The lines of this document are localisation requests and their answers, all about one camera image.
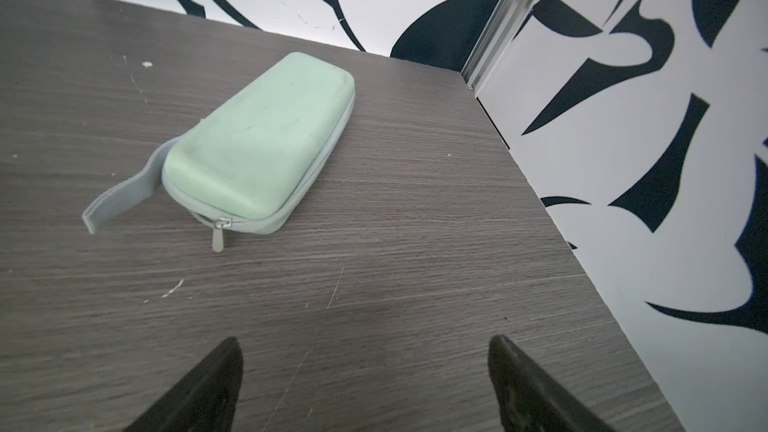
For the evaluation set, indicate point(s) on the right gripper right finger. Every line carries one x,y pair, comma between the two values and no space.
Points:
529,399

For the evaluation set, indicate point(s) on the green zip case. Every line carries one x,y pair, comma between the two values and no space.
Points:
247,165

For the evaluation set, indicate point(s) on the aluminium frame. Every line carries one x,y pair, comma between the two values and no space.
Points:
504,22

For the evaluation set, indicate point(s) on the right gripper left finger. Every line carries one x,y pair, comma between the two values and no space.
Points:
205,399

